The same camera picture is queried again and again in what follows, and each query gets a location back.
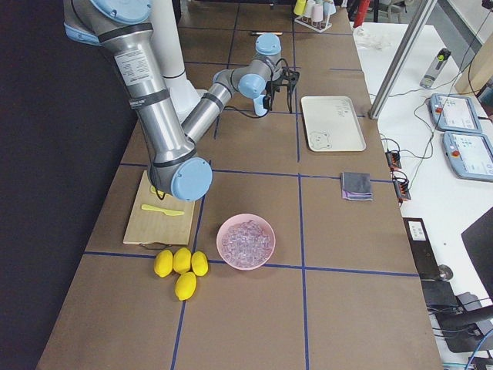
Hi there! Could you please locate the yellow plastic knife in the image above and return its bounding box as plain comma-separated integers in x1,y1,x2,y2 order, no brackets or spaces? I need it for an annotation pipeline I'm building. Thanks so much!
141,203,185,217

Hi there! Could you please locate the black power strip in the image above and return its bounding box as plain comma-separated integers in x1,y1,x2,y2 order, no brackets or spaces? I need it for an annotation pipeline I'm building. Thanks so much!
393,177,411,203
385,150,401,170

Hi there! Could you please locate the whole yellow lemon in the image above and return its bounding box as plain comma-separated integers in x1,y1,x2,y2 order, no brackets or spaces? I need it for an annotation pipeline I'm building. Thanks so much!
174,271,197,301
153,250,173,278
173,247,192,274
191,251,209,277

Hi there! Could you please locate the cream bear serving tray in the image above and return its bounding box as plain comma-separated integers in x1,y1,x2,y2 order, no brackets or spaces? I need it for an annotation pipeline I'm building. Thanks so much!
301,96,366,153

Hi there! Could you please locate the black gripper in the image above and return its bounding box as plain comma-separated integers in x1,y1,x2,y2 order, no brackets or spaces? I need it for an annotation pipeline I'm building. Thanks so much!
262,69,300,110

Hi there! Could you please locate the wooden cutting board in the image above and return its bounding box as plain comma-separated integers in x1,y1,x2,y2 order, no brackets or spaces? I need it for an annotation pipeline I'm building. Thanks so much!
123,171,195,245

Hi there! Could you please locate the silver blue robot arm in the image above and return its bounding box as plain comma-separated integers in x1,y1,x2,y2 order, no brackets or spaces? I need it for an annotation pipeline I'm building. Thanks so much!
64,1,299,201

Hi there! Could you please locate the pink bowl of ice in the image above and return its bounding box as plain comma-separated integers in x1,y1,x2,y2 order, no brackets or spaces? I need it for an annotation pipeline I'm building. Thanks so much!
216,214,276,271

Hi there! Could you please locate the white cup rack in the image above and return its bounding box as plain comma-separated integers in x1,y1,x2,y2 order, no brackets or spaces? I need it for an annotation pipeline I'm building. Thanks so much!
294,15,332,33

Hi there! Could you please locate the yellow cup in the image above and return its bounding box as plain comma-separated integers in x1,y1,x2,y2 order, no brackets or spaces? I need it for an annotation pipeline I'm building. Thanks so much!
293,0,307,16

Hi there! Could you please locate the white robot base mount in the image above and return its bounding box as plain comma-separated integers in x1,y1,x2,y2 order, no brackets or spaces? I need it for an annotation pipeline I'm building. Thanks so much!
150,0,204,123

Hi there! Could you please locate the aluminium frame post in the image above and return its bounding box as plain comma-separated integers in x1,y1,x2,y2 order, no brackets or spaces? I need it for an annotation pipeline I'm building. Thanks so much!
368,0,438,119

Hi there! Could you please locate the pink cup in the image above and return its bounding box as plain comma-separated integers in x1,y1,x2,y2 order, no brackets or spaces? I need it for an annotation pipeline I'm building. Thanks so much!
311,4,324,22

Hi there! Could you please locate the light blue plastic cup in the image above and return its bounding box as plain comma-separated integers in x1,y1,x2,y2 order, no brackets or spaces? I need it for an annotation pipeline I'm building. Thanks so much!
253,95,268,117

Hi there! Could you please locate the grey purple folded cloth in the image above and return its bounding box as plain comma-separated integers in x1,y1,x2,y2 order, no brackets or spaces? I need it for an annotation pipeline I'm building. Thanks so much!
340,172,373,201

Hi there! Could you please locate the blue teach pendant tablet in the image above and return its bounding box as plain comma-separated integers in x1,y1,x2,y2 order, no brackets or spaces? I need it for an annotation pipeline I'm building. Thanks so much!
428,93,482,133
443,131,493,182

